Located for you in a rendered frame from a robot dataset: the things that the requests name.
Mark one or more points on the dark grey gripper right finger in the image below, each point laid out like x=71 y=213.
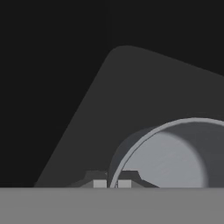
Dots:
x=129 y=176

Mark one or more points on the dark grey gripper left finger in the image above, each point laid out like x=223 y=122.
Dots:
x=97 y=178

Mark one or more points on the grey cup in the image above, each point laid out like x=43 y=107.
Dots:
x=175 y=157

